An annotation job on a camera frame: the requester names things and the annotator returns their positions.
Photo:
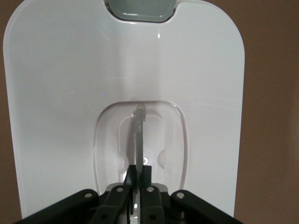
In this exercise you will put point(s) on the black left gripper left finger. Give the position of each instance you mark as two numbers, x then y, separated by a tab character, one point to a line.
112	205

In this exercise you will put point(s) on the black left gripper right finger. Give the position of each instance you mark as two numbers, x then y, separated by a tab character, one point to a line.
151	205

